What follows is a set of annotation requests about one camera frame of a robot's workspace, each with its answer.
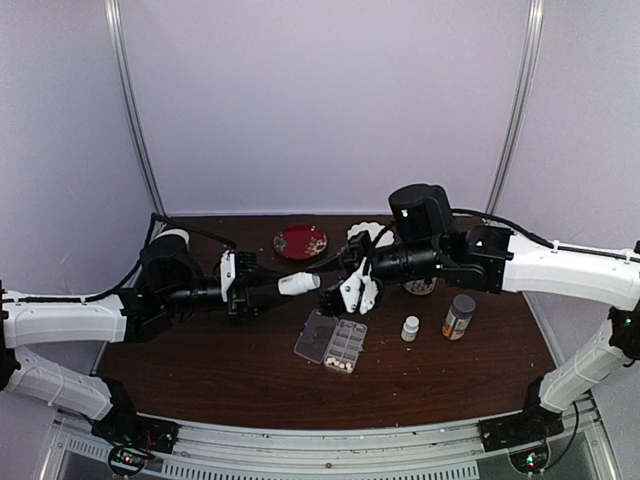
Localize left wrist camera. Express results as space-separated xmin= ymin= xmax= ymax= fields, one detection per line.
xmin=219 ymin=250 xmax=257 ymax=303

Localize white scalloped bowl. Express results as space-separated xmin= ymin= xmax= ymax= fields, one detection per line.
xmin=346 ymin=222 xmax=384 ymax=240

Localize amber bottle grey cap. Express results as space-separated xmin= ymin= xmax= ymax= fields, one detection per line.
xmin=442 ymin=294 xmax=476 ymax=341

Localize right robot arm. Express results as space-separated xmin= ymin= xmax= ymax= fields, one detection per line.
xmin=307 ymin=184 xmax=639 ymax=442

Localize white pills in organizer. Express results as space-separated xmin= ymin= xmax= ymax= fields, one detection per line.
xmin=325 ymin=357 xmax=353 ymax=372

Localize red floral plate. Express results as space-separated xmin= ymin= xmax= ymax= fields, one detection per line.
xmin=272 ymin=224 xmax=328 ymax=261

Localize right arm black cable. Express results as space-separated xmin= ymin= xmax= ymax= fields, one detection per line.
xmin=449 ymin=207 xmax=640 ymax=466

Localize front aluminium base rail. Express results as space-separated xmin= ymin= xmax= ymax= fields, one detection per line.
xmin=39 ymin=394 xmax=624 ymax=480

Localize left aluminium frame post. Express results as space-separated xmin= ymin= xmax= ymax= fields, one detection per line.
xmin=104 ymin=0 xmax=166 ymax=215

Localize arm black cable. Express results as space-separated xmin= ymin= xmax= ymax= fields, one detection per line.
xmin=19 ymin=212 xmax=239 ymax=304
xmin=449 ymin=207 xmax=640 ymax=466

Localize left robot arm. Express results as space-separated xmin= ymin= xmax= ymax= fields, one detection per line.
xmin=1 ymin=229 xmax=319 ymax=444

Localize small white pill bottle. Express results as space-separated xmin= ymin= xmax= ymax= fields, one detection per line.
xmin=401 ymin=315 xmax=420 ymax=342

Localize clear plastic pill organizer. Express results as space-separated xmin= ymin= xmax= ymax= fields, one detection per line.
xmin=294 ymin=309 xmax=368 ymax=374

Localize aluminium frame post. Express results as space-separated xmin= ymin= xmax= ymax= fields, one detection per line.
xmin=104 ymin=0 xmax=166 ymax=215
xmin=485 ymin=0 xmax=545 ymax=214

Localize right aluminium frame post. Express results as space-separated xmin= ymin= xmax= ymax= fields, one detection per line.
xmin=485 ymin=0 xmax=545 ymax=214

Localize plain white ceramic bowl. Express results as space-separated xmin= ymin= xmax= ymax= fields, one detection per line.
xmin=154 ymin=228 xmax=190 ymax=245

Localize floral mug yellow inside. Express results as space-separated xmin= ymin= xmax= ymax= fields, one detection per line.
xmin=402 ymin=278 xmax=438 ymax=297

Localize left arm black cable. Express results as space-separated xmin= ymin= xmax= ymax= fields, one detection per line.
xmin=19 ymin=212 xmax=239 ymax=304

